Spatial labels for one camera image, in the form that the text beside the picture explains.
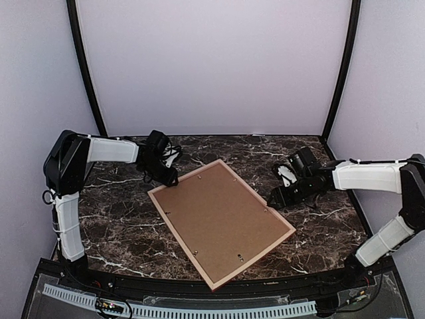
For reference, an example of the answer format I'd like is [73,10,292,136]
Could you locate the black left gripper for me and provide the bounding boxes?
[141,157,178,187]

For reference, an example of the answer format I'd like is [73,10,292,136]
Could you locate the black corner post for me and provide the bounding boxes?
[66,0,108,137]
[321,0,361,142]

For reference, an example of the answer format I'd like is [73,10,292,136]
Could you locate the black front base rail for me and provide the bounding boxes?
[29,255,400,300]

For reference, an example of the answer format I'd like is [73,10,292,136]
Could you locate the right black corner post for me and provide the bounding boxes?
[321,0,361,142]

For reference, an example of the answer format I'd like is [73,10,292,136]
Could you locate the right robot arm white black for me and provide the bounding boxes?
[267,148,424,288]

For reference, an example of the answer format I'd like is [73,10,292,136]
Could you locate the white slotted cable duct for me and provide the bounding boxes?
[42,284,317,318]

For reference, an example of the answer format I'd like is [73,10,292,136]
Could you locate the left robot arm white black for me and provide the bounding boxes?
[43,130,183,263]

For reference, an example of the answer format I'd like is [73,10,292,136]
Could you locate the wooden pink picture frame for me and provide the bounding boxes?
[147,158,297,293]

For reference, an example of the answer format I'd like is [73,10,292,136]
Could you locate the left black corner post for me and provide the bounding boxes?
[66,0,108,137]

